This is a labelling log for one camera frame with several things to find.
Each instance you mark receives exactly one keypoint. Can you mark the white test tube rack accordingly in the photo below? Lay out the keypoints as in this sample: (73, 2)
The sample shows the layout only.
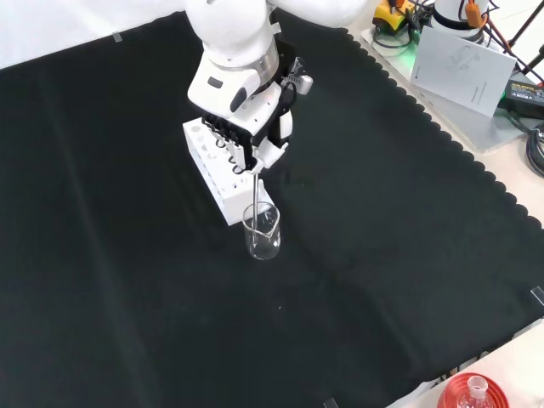
(238, 200)

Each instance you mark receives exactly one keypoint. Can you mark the clear round-bottom flask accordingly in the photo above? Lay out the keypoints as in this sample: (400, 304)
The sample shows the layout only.
(477, 389)

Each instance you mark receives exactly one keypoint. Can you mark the black cloth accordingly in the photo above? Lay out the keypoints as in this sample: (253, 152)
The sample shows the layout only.
(127, 255)

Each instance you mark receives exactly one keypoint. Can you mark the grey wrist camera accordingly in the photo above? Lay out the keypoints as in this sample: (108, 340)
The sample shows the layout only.
(304, 83)

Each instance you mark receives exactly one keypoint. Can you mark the black tripod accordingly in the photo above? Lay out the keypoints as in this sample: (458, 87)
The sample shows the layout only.
(527, 47)

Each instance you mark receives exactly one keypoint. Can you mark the clear tape piece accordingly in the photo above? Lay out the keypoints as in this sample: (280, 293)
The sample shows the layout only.
(117, 37)
(330, 403)
(538, 296)

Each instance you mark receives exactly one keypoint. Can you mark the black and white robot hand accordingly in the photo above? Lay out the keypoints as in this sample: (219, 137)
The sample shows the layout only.
(221, 95)

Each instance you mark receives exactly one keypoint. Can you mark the clear glass beaker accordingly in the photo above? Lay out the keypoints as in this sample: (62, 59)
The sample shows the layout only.
(263, 242)

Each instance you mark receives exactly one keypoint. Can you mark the clear glass rod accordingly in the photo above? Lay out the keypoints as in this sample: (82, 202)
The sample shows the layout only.
(255, 200)

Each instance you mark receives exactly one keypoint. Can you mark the black power adapter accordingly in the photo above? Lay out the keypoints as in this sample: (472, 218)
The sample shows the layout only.
(525, 95)

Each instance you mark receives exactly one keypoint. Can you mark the yellow stop button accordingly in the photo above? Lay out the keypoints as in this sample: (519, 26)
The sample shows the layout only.
(389, 15)

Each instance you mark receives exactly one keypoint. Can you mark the pale printed board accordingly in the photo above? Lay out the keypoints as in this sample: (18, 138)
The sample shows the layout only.
(463, 70)

